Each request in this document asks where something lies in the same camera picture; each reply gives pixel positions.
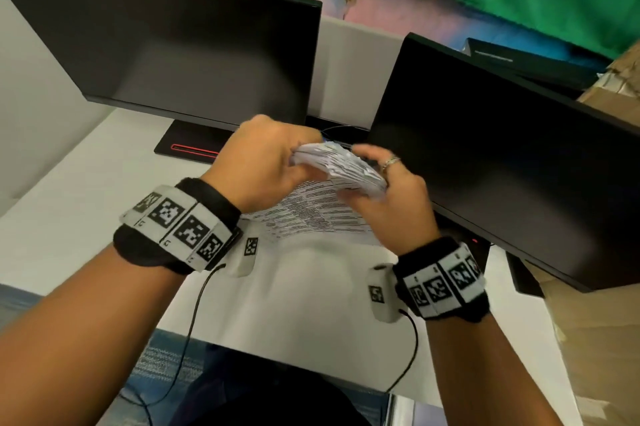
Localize person's left hand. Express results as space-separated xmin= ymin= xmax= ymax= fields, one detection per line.
xmin=200 ymin=114 xmax=324 ymax=215

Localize person's right hand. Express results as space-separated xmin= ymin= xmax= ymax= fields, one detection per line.
xmin=337 ymin=143 xmax=441 ymax=257

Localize printed white paper sheet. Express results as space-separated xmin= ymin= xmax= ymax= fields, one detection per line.
xmin=240 ymin=141 xmax=389 ymax=247

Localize person's left forearm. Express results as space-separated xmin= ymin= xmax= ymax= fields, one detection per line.
xmin=0 ymin=245 xmax=202 ymax=426

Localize person's right forearm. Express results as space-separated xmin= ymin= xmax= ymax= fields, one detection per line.
xmin=425 ymin=310 xmax=565 ymax=426

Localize white desk partition panel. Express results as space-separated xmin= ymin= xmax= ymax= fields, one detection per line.
xmin=306 ymin=14 xmax=407 ymax=131

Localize black monitor base red stripe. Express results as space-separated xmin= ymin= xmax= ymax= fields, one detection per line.
xmin=153 ymin=119 xmax=237 ymax=164

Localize black wristband with marker tags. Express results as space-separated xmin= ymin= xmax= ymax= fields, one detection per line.
xmin=393 ymin=236 xmax=491 ymax=324
xmin=112 ymin=177 xmax=244 ymax=276

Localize large black computer monitor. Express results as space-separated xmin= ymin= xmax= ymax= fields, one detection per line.
xmin=0 ymin=0 xmax=324 ymax=132

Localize flat black box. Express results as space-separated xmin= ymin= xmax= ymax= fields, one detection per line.
xmin=459 ymin=37 xmax=615 ymax=100

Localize black monitor stand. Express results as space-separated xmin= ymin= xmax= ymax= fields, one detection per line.
xmin=434 ymin=212 xmax=547 ymax=298

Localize brown cardboard box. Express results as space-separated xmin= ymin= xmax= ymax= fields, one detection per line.
xmin=576 ymin=39 xmax=640 ymax=130

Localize person's black clothing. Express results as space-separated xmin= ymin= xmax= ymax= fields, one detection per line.
xmin=169 ymin=345 xmax=392 ymax=426

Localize large brown cardboard sheet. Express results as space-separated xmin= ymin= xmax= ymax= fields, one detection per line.
xmin=522 ymin=261 xmax=640 ymax=426

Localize black desk cables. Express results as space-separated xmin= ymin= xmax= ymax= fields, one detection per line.
xmin=305 ymin=115 xmax=372 ymax=150

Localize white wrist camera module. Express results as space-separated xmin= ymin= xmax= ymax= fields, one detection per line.
xmin=234 ymin=221 xmax=262 ymax=278
xmin=367 ymin=265 xmax=404 ymax=324

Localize colourful painted wall hanging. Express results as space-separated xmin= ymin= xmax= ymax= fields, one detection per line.
xmin=92 ymin=0 xmax=612 ymax=72

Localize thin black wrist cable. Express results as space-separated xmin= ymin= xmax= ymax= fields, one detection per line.
xmin=385 ymin=308 xmax=420 ymax=393
xmin=119 ymin=263 xmax=228 ymax=426

